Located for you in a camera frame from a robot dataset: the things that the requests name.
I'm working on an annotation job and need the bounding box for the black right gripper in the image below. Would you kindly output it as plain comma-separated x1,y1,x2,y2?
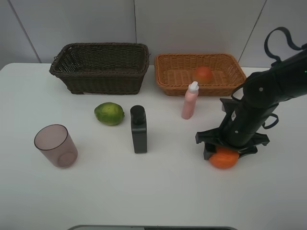
195,98,279,160

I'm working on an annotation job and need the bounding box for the orange tangerine fruit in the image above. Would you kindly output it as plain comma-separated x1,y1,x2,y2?
209,146,239,169

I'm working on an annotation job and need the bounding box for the pink lotion bottle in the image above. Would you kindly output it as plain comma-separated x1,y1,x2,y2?
181,81,199,119

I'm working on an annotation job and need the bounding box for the red yellow peach fruit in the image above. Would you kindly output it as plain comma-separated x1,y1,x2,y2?
192,66,213,84

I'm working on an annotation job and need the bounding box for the black pump bottle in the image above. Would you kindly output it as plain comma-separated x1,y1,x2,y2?
130,105,147,154

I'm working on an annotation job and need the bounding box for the translucent purple plastic cup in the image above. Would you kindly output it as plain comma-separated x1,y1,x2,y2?
34,124,78,168

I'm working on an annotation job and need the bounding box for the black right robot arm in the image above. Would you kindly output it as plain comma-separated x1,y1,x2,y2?
195,45,307,160

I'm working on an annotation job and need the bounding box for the light brown wicker basket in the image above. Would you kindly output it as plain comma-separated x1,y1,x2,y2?
154,53,246,97

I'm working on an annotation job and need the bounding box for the green lime fruit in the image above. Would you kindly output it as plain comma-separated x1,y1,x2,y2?
94,102,125,126

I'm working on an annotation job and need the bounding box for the dark brown wicker basket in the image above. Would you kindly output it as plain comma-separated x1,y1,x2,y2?
49,43,150,95

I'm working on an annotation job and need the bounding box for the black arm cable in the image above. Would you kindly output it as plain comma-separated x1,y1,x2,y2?
264,26,307,63

